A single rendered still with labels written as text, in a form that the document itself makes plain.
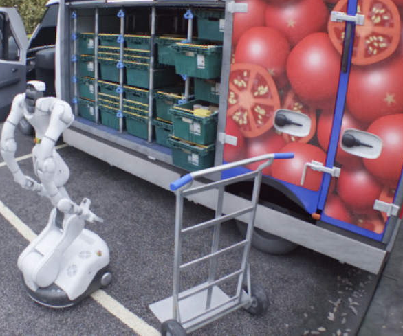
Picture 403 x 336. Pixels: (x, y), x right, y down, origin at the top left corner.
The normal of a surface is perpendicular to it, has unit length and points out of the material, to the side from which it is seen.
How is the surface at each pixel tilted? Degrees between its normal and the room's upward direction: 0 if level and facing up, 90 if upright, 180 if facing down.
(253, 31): 90
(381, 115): 90
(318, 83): 90
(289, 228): 90
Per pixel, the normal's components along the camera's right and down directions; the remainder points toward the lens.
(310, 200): -0.63, 0.25
